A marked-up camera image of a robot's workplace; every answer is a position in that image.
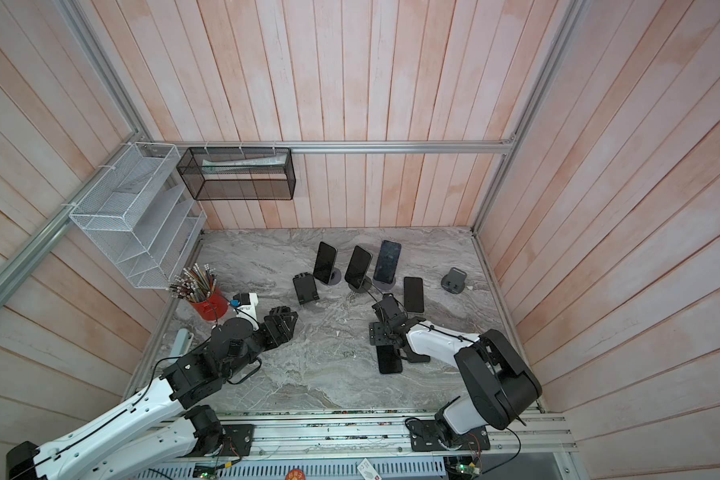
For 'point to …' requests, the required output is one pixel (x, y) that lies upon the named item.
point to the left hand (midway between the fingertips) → (287, 325)
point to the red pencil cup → (214, 307)
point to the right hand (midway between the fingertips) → (384, 329)
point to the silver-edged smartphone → (413, 294)
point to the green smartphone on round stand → (325, 262)
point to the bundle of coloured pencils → (194, 284)
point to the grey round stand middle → (365, 284)
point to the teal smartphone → (358, 266)
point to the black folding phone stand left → (305, 288)
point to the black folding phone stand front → (412, 356)
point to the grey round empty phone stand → (454, 280)
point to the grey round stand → (335, 277)
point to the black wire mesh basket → (239, 173)
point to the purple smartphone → (389, 253)
